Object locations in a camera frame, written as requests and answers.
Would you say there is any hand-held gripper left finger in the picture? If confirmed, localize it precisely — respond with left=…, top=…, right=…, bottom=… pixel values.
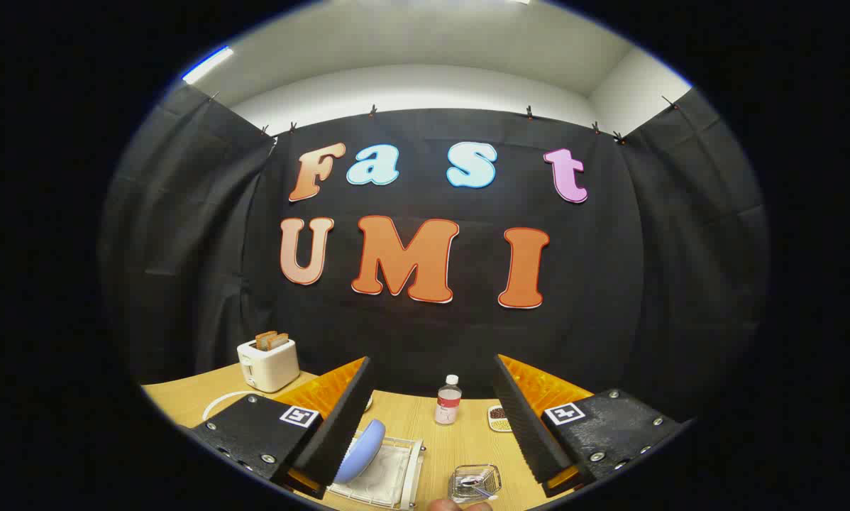
left=189, top=356, right=377, bottom=500

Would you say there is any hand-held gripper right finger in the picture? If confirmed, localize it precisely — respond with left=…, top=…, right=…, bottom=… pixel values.
left=494, top=353, right=683, bottom=498

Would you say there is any blue plate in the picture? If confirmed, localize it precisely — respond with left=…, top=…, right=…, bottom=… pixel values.
left=333, top=419, right=387, bottom=485

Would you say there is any metal wire basket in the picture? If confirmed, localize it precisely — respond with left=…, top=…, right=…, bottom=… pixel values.
left=448, top=464, right=502, bottom=505

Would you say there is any white wire dish rack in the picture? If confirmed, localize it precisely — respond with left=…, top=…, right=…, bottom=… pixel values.
left=326, top=434, right=426, bottom=510

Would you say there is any clear bottle with red label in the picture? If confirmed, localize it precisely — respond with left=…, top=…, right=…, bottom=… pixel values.
left=435, top=375, right=463, bottom=425

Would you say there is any white toaster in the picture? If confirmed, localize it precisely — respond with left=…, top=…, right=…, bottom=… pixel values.
left=237, top=338, right=301, bottom=393

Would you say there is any long ceiling light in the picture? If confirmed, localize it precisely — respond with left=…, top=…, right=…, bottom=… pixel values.
left=182, top=46, right=234, bottom=84

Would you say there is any white toaster cable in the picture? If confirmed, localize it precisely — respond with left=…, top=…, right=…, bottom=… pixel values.
left=202, top=390, right=263, bottom=424

